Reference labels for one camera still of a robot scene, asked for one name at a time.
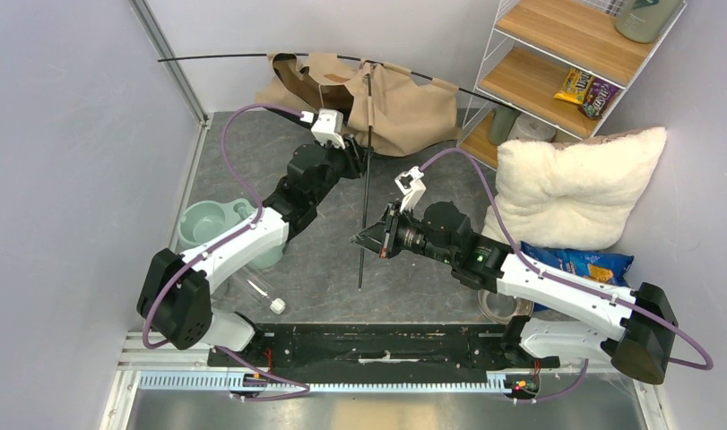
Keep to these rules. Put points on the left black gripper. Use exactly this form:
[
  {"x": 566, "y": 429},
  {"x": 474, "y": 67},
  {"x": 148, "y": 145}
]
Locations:
[{"x": 353, "y": 156}]

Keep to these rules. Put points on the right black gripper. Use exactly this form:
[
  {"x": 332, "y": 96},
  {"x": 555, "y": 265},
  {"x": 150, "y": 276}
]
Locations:
[{"x": 381, "y": 237}]

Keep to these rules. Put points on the tan fabric pet tent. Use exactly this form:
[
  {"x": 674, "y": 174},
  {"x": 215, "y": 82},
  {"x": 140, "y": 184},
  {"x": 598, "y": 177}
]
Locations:
[{"x": 381, "y": 103}]

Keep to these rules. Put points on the long black tent pole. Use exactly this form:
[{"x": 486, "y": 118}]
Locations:
[{"x": 369, "y": 153}]

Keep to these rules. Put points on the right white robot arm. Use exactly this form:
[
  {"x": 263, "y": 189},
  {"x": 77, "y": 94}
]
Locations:
[{"x": 633, "y": 329}]

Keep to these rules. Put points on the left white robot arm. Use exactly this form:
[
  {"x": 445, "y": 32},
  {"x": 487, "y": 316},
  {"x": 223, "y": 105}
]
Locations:
[{"x": 175, "y": 301}]

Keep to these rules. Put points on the mint green pet bowl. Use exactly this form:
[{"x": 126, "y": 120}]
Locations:
[{"x": 206, "y": 220}]

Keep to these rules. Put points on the clear plastic bottle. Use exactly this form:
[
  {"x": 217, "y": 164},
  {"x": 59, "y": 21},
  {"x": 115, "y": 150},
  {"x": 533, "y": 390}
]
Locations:
[{"x": 251, "y": 282}]

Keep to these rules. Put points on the stainless steel bowl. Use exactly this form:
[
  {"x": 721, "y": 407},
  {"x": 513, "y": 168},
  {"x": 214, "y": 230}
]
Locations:
[{"x": 500, "y": 309}]

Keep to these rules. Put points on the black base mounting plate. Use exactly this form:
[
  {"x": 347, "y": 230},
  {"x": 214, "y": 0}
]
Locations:
[{"x": 387, "y": 352}]

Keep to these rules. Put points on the green cylinder bottle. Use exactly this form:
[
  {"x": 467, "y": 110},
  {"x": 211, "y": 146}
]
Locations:
[{"x": 502, "y": 122}]

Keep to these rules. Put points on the white toilet paper roll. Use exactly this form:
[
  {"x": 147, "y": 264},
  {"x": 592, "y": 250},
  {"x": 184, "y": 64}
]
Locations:
[{"x": 529, "y": 128}]

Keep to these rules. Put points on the white fluffy pillow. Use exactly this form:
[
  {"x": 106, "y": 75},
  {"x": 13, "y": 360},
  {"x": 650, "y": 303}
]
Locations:
[{"x": 572, "y": 195}]

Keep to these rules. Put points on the blue Doritos chip bag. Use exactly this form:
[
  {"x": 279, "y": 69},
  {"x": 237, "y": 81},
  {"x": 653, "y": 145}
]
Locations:
[{"x": 597, "y": 266}]

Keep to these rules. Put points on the yellow M&M's bag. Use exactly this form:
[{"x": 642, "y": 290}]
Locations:
[{"x": 575, "y": 86}]

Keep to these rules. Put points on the grey-green jar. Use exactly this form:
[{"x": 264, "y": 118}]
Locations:
[{"x": 642, "y": 21}]

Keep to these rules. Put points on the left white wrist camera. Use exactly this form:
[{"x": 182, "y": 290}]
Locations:
[{"x": 326, "y": 126}]

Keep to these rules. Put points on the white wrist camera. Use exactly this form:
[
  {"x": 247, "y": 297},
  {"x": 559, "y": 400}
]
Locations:
[
  {"x": 410, "y": 184},
  {"x": 326, "y": 126}
]

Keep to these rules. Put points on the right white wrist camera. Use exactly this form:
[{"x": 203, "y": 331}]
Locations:
[{"x": 410, "y": 184}]

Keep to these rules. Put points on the white wire wooden shelf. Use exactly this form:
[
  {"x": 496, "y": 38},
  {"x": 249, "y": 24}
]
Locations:
[{"x": 532, "y": 46}]

